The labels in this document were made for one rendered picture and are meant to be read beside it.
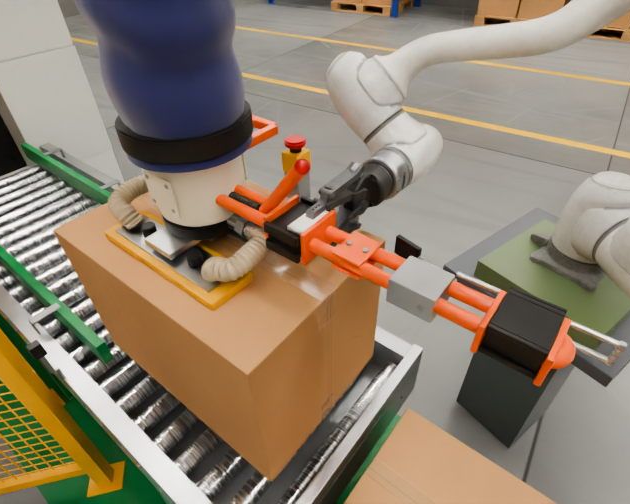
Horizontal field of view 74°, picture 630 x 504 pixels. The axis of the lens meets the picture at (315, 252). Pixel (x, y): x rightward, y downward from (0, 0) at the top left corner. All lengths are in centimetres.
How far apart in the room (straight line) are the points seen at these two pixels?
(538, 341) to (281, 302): 40
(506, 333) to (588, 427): 156
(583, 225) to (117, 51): 107
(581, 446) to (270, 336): 154
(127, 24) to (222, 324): 45
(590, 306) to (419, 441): 56
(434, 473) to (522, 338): 70
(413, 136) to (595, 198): 54
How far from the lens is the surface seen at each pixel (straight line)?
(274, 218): 67
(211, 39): 66
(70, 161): 257
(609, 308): 130
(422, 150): 86
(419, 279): 58
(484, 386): 175
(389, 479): 116
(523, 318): 56
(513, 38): 90
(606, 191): 123
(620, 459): 206
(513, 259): 133
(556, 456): 196
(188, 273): 79
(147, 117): 68
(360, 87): 86
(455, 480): 119
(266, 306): 73
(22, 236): 220
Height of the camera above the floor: 162
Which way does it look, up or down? 40 degrees down
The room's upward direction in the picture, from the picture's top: 2 degrees counter-clockwise
